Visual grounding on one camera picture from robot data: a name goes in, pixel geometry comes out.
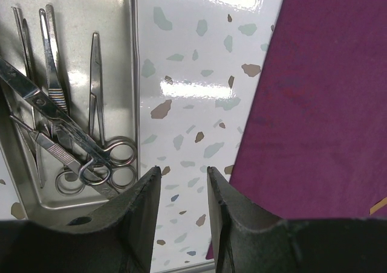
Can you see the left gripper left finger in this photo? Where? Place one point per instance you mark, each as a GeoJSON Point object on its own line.
{"type": "Point", "coordinates": [116, 237]}

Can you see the steel hemostat clamp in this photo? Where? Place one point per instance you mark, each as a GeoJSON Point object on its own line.
{"type": "Point", "coordinates": [121, 177]}

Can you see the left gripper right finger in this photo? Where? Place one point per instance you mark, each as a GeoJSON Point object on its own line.
{"type": "Point", "coordinates": [248, 238]}

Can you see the steel scalpel handle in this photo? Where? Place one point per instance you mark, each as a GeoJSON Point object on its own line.
{"type": "Point", "coordinates": [71, 163]}

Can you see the metal instrument tray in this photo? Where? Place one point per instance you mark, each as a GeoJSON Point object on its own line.
{"type": "Point", "coordinates": [75, 21]}

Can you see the steel surgical scissors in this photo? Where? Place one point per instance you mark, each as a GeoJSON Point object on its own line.
{"type": "Point", "coordinates": [34, 96]}

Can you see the tan adhesive bandage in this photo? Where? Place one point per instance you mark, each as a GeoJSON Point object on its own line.
{"type": "Point", "coordinates": [378, 206]}

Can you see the purple cloth mat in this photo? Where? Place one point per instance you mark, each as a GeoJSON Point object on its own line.
{"type": "Point", "coordinates": [315, 142]}

